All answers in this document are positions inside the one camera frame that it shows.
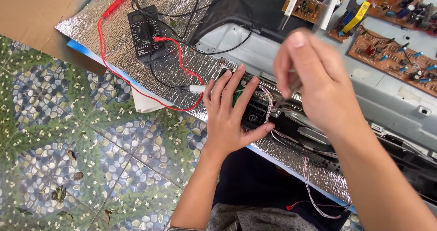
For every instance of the person's right hand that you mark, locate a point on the person's right hand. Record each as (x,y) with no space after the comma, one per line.
(321,84)

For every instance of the person's left hand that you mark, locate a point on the person's left hand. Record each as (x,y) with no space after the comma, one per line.
(225,122)

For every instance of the thin metal hand tool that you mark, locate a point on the thin metal hand tool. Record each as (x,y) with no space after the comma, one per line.
(285,99)

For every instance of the black plastic television frame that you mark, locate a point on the black plastic television frame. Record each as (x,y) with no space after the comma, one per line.
(307,139)

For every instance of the small green circuit board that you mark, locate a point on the small green circuit board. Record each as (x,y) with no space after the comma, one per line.
(239,93)

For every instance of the white tipped black probe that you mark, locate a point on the white tipped black probe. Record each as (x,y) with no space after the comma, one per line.
(191,88)

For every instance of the grey metal television chassis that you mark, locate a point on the grey metal television chassis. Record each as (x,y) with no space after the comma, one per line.
(385,101)

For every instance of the person's dark trousers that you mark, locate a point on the person's dark trousers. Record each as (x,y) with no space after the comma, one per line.
(259,180)

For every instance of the circuit board with yellow transformer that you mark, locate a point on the circuit board with yellow transformer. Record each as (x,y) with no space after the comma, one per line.
(351,19)

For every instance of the brown board with blue resistors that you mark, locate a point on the brown board with blue resistors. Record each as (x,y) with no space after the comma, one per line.
(392,58)

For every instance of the circuit board with white brackets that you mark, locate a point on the circuit board with white brackets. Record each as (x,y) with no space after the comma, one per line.
(312,4)

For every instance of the folded white paper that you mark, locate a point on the folded white paper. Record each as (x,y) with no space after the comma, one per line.
(145,103)

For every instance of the person's grey shirt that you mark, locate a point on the person's grey shirt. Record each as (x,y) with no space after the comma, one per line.
(256,220)

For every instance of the black television back cover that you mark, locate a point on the black television back cover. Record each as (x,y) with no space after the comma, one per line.
(245,9)

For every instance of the silver foil insulation mat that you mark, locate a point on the silver foil insulation mat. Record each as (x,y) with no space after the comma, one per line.
(136,57)

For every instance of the brown board with black capacitors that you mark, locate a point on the brown board with black capacitors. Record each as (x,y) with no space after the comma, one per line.
(406,6)

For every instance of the black digital multimeter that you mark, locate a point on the black digital multimeter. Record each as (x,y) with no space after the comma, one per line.
(146,33)

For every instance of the red multimeter probe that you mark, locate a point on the red multimeter probe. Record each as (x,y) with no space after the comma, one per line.
(116,3)

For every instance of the brown cardboard sheet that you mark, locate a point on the brown cardboard sheet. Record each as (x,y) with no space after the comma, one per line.
(37,16)

